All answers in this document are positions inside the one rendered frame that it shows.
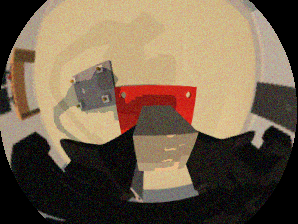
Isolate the red board with grey handle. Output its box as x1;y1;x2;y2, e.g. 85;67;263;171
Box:
114;84;198;171

